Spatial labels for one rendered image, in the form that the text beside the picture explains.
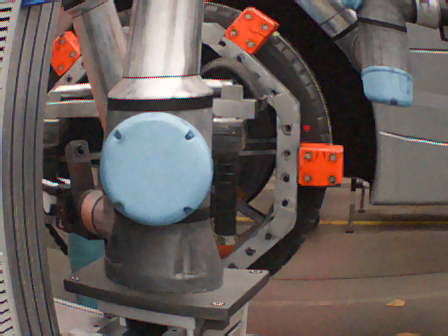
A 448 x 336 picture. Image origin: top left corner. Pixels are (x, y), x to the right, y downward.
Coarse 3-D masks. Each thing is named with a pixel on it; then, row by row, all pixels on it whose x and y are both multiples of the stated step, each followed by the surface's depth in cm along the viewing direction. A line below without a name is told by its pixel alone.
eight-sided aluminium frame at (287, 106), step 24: (216, 24) 220; (216, 48) 219; (240, 48) 218; (72, 72) 223; (264, 72) 218; (48, 96) 224; (288, 96) 218; (288, 120) 219; (288, 144) 220; (288, 168) 220; (288, 192) 221; (288, 216) 221; (264, 240) 223; (240, 264) 224
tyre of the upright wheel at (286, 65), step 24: (264, 48) 226; (288, 48) 230; (288, 72) 226; (312, 72) 245; (312, 96) 226; (312, 120) 227; (312, 192) 229; (312, 216) 230; (288, 240) 230; (264, 264) 232
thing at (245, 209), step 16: (64, 144) 243; (256, 144) 231; (272, 144) 231; (64, 160) 236; (96, 160) 236; (64, 176) 241; (288, 176) 229; (240, 208) 233; (272, 208) 230; (256, 224) 248; (240, 240) 244; (224, 256) 234
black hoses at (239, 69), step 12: (216, 60) 211; (228, 60) 210; (204, 72) 208; (216, 72) 213; (228, 72) 208; (240, 72) 206; (240, 84) 207; (252, 84) 208; (252, 96) 205; (264, 96) 210
